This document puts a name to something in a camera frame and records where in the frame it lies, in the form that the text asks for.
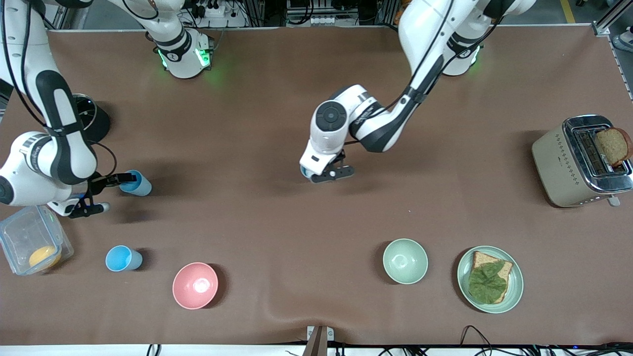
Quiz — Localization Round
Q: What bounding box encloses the green lettuce leaf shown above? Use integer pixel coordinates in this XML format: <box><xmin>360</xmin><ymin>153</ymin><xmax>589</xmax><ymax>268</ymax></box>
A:
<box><xmin>468</xmin><ymin>261</ymin><xmax>510</xmax><ymax>304</ymax></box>

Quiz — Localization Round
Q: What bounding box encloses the clear plastic container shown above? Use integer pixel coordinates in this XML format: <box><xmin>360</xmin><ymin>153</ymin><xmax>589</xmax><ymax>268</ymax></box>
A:
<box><xmin>0</xmin><ymin>203</ymin><xmax>75</xmax><ymax>276</ymax></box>

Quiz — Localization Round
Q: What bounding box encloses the pale green plate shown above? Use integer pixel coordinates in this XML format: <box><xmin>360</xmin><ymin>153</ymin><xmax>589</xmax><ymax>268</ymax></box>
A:
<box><xmin>457</xmin><ymin>246</ymin><xmax>524</xmax><ymax>314</ymax></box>

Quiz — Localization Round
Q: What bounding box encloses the black pot with blue handle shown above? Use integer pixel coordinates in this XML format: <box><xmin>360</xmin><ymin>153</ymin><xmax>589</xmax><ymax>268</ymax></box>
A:
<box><xmin>73</xmin><ymin>93</ymin><xmax>111</xmax><ymax>144</ymax></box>

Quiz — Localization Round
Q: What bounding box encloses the brown toast slice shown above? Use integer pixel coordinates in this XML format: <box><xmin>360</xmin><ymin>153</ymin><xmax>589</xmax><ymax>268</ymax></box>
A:
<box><xmin>594</xmin><ymin>127</ymin><xmax>633</xmax><ymax>167</ymax></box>

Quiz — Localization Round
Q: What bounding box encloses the metal camera mount pole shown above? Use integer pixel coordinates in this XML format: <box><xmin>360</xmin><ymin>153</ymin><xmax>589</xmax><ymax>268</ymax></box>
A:
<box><xmin>302</xmin><ymin>325</ymin><xmax>334</xmax><ymax>356</ymax></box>

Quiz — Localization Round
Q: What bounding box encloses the pale green bowl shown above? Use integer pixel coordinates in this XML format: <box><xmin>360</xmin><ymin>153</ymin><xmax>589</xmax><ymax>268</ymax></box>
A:
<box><xmin>382</xmin><ymin>238</ymin><xmax>429</xmax><ymax>285</ymax></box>

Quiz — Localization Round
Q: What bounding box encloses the beige metal toaster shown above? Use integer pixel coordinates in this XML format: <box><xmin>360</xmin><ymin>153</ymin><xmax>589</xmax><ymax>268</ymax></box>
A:
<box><xmin>532</xmin><ymin>115</ymin><xmax>633</xmax><ymax>208</ymax></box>

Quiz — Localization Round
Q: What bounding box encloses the brown table cloth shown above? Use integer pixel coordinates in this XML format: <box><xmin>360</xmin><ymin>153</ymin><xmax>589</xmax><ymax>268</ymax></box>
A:
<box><xmin>0</xmin><ymin>26</ymin><xmax>633</xmax><ymax>346</ymax></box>

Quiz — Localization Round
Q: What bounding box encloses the brown bread slice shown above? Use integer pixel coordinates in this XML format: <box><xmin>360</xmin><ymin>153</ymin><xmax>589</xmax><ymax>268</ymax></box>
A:
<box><xmin>470</xmin><ymin>251</ymin><xmax>514</xmax><ymax>304</ymax></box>

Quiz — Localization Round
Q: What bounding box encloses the pink bowl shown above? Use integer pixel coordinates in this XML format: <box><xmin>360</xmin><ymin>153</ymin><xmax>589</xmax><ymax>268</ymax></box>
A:
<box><xmin>172</xmin><ymin>262</ymin><xmax>219</xmax><ymax>310</ymax></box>

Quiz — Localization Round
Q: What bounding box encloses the orange fruit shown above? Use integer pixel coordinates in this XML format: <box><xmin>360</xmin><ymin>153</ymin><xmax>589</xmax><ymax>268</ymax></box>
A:
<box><xmin>28</xmin><ymin>245</ymin><xmax>62</xmax><ymax>270</ymax></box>

